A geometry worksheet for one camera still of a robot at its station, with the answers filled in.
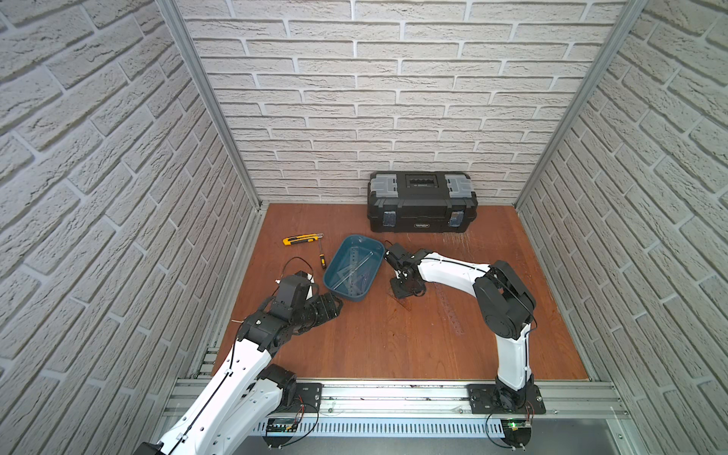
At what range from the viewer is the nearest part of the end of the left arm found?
2.15 feet

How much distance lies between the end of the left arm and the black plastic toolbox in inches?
16.4

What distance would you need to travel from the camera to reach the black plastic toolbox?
1.00m
